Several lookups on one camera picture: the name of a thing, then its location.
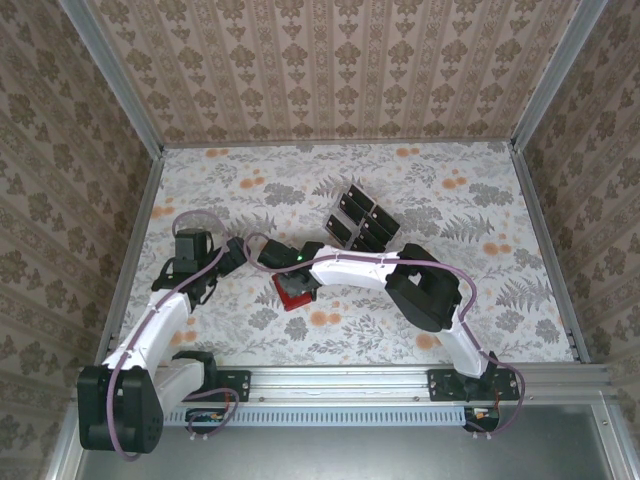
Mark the red card holder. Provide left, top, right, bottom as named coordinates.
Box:
left=271, top=273, right=319, bottom=313

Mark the black controller board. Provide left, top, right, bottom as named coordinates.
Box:
left=463, top=405, right=502, bottom=432
left=185, top=407, right=227, bottom=432

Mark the grey metal sheet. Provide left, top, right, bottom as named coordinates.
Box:
left=74, top=424, right=616, bottom=480

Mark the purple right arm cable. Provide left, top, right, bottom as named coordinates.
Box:
left=243, top=232, right=526, bottom=437

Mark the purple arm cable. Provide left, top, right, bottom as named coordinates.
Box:
left=107, top=210, right=240, bottom=462
left=243, top=232, right=526, bottom=437

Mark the aluminium table edge rail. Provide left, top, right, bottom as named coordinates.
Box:
left=94, top=147, right=166, bottom=369
left=508, top=142, right=592, bottom=365

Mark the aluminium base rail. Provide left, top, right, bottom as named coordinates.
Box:
left=69, top=363, right=616, bottom=407

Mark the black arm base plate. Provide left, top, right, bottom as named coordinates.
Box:
left=212, top=368, right=252, bottom=404
left=427, top=367, right=521, bottom=404

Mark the grey slotted cable duct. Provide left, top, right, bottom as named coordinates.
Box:
left=162, top=404, right=469, bottom=429

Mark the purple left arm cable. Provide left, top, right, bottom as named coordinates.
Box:
left=107, top=210, right=240, bottom=462

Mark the aluminium frame post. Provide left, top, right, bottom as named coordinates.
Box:
left=509, top=0, right=610, bottom=151
left=55, top=0, right=167, bottom=160

